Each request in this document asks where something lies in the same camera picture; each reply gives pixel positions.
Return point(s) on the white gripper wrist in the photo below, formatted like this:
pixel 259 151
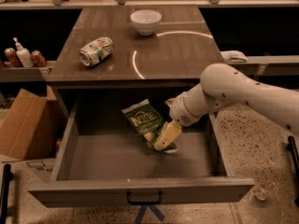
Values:
pixel 180 110

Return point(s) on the green jalapeno chip bag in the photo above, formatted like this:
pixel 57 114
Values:
pixel 146 121

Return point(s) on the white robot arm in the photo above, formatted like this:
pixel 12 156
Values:
pixel 220 85

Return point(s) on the open grey top drawer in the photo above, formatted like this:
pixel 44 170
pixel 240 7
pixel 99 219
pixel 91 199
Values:
pixel 102 157

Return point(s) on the grey cabinet with counter top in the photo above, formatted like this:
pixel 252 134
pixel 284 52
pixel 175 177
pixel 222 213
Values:
pixel 161 65

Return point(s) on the folded white cloth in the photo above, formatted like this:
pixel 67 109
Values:
pixel 234 56

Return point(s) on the grey side shelf right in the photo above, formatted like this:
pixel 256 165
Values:
pixel 258 66

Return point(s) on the grey side shelf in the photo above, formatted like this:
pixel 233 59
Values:
pixel 23 74
pixel 258 66

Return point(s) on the white ceramic bowl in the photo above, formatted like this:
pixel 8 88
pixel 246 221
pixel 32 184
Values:
pixel 145 21

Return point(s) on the crushed green white soda can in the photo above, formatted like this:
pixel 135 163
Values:
pixel 96 51

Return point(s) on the clear glass on floor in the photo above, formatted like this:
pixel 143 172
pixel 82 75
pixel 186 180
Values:
pixel 265 190

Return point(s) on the black bar right edge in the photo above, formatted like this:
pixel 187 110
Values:
pixel 291 146

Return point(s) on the black bar edge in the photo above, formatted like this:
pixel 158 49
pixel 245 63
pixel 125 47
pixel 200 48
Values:
pixel 7 176
pixel 291 146

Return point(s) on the brown cardboard box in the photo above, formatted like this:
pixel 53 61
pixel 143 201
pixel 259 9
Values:
pixel 31 127

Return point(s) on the grey side shelf left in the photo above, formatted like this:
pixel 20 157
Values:
pixel 23 74

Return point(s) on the red soda can right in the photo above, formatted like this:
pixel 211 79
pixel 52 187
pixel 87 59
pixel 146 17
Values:
pixel 38 58

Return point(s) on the red soda can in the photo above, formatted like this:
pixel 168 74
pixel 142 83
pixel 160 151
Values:
pixel 12 57
pixel 38 58

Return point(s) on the white pump bottle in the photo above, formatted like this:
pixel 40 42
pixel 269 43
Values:
pixel 23 54

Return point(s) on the red soda can left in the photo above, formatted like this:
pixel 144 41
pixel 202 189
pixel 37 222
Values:
pixel 12 57

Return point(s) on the black bar left edge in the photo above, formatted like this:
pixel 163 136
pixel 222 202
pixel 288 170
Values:
pixel 7 176

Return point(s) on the black drawer handle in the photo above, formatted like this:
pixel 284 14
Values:
pixel 144 198

